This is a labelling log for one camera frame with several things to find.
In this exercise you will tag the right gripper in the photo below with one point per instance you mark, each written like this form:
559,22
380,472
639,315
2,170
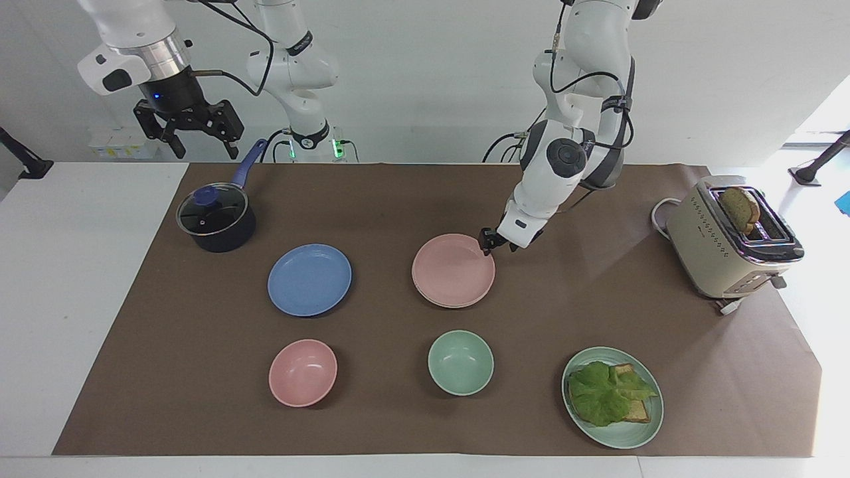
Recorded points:
171,93

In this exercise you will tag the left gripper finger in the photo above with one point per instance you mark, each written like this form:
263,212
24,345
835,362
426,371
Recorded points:
489,240

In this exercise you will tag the pink plate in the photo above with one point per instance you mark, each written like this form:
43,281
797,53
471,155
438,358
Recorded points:
451,269

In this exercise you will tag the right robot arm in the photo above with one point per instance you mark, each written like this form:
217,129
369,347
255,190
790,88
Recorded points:
295,63

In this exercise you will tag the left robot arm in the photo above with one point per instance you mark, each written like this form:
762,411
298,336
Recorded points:
564,166

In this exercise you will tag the glass pot lid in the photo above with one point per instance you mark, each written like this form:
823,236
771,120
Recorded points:
219,214

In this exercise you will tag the green bowl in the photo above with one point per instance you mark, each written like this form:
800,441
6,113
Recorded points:
460,362

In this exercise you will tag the dark blue pot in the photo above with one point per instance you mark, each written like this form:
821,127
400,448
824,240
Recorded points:
227,243

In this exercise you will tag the black stand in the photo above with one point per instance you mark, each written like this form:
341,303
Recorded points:
807,174
36,169

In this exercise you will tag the blue plate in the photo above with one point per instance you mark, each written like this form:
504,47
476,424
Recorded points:
309,279

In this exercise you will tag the green lettuce leaf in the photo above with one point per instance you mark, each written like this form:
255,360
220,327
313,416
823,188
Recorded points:
601,395

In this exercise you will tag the beige toaster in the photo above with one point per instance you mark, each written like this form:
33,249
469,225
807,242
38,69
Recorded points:
714,255

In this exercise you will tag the pink bowl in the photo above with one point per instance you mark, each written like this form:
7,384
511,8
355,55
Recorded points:
302,372

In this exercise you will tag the toasted bread slice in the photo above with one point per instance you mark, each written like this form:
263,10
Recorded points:
639,413

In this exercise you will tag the green plate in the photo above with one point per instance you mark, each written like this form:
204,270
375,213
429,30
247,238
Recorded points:
621,435

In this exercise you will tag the brown bread slice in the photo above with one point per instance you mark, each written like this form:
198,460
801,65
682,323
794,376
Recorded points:
738,207

